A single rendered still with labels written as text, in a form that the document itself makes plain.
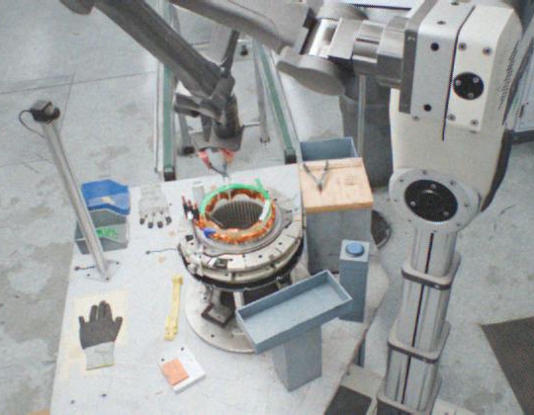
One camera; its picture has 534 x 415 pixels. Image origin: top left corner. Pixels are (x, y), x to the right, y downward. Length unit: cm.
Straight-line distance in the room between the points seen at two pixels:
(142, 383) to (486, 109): 120
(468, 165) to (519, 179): 255
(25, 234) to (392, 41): 292
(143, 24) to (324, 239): 93
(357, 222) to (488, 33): 106
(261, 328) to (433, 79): 83
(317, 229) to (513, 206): 184
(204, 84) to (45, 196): 265
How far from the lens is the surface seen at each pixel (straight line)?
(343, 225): 167
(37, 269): 322
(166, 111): 266
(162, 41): 101
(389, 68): 73
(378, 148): 313
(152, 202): 210
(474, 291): 286
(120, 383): 166
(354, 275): 154
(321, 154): 187
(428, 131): 94
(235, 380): 160
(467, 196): 104
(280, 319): 139
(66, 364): 175
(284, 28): 78
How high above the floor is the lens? 213
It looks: 42 degrees down
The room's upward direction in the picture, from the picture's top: 6 degrees counter-clockwise
